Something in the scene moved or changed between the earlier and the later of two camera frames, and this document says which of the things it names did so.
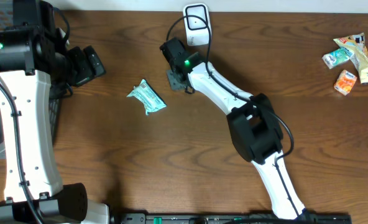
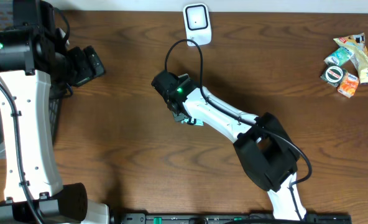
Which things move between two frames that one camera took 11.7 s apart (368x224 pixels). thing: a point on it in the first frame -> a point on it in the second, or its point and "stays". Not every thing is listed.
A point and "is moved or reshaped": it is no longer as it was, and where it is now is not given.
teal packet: (149, 98) -> (182, 118)
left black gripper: (86, 71) stays
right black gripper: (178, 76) -> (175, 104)
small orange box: (344, 82) is moved or reshaped
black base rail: (229, 218) stays
